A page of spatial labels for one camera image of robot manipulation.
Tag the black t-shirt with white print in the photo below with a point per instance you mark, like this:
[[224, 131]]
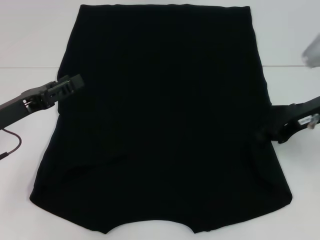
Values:
[[162, 100]]

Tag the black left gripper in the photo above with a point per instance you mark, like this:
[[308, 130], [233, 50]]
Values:
[[27, 105]]

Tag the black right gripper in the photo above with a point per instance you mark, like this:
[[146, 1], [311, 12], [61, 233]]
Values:
[[303, 112]]

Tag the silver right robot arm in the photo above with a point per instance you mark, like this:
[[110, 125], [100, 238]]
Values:
[[312, 50]]

